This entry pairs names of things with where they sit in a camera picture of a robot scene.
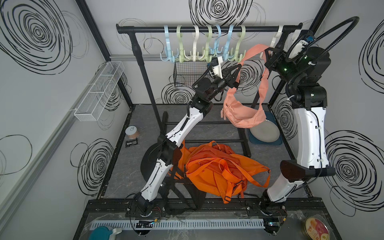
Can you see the small black card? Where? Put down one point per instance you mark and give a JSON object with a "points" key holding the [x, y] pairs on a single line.
{"points": [[131, 142]]}

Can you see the light blue hook middle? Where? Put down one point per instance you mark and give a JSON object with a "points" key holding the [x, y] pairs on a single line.
{"points": [[215, 49]]}

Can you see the black wire basket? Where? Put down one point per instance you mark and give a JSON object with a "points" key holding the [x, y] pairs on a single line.
{"points": [[186, 73]]}

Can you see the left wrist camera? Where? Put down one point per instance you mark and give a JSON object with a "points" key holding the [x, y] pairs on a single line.
{"points": [[216, 67]]}

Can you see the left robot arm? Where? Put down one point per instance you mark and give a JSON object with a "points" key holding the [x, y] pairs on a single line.
{"points": [[163, 156]]}

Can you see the round printed tin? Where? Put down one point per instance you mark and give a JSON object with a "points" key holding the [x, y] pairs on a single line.
{"points": [[314, 229]]}

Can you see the light green hook middle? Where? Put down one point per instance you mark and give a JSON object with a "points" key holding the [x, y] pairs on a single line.
{"points": [[206, 57]]}

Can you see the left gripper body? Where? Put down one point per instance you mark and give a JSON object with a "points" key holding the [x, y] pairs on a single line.
{"points": [[217, 88]]}

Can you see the light green hook left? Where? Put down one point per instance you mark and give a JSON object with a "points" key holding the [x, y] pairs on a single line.
{"points": [[182, 56]]}

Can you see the white slotted cable duct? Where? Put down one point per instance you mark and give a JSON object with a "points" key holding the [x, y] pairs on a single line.
{"points": [[173, 224]]}

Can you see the light blue hook right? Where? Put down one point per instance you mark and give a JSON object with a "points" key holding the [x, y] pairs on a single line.
{"points": [[225, 51]]}

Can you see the pink sling bag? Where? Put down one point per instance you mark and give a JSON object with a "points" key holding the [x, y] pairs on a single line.
{"points": [[241, 116]]}

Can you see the light green hook right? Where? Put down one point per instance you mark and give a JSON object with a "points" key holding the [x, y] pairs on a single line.
{"points": [[237, 56]]}

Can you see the white hook rightmost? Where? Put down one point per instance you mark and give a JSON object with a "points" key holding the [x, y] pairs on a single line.
{"points": [[276, 36]]}

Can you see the white mesh wall shelf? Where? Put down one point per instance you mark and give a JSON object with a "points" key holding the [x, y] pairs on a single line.
{"points": [[101, 89]]}

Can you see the teal tray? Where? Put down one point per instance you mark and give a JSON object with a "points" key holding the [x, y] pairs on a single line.
{"points": [[270, 117]]}

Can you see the white hook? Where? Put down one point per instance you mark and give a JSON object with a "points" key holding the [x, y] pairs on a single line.
{"points": [[194, 53], [276, 36]]}

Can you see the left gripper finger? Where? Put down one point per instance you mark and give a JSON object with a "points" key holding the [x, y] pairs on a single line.
{"points": [[233, 84], [232, 72]]}

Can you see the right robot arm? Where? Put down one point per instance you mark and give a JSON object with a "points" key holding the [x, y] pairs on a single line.
{"points": [[300, 68]]}

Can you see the orange and black backpack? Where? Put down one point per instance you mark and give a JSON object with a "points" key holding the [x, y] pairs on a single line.
{"points": [[173, 176]]}

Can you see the light blue hook leftmost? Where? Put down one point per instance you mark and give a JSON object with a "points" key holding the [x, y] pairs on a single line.
{"points": [[169, 57]]}

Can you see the light green hook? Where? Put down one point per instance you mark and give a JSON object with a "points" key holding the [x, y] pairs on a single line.
{"points": [[182, 56], [206, 57], [237, 56]]}

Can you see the grey round plate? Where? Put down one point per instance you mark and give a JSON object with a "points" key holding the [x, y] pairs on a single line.
{"points": [[266, 131]]}

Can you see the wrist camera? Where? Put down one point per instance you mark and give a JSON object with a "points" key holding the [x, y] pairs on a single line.
{"points": [[309, 37], [216, 67]]}

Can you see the light blue hook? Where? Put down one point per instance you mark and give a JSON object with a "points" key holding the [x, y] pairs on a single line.
{"points": [[225, 51], [169, 57], [215, 49]]}

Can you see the teal round object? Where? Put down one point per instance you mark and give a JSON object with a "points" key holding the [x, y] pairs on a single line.
{"points": [[105, 233]]}

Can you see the white hook middle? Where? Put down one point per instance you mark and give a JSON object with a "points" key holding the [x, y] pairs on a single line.
{"points": [[194, 53]]}

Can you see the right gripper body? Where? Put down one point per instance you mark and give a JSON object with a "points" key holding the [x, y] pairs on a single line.
{"points": [[282, 68]]}

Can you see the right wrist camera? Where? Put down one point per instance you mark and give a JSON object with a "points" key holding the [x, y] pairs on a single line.
{"points": [[309, 37]]}

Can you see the orange sling bag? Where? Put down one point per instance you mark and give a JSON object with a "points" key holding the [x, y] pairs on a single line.
{"points": [[213, 176]]}

